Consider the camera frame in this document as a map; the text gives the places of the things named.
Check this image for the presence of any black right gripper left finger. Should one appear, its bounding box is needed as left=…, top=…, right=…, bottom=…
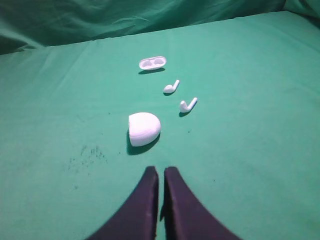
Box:
left=88, top=166, right=159, bottom=240

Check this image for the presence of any white earphone case lid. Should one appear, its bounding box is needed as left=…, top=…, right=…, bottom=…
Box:
left=139, top=56, right=167, bottom=71

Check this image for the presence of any white earphone case body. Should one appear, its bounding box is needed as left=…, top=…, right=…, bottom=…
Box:
left=128, top=112, right=161, bottom=147

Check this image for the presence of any green backdrop cloth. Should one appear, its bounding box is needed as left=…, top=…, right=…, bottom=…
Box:
left=0, top=0, right=320, bottom=54

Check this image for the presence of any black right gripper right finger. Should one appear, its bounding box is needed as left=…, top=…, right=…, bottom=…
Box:
left=163, top=166, right=239, bottom=240

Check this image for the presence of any white earbud near case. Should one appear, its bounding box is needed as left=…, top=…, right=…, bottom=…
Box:
left=179, top=97, right=198, bottom=113

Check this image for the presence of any white earbud near lid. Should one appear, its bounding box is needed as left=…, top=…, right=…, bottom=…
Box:
left=163, top=79, right=180, bottom=94

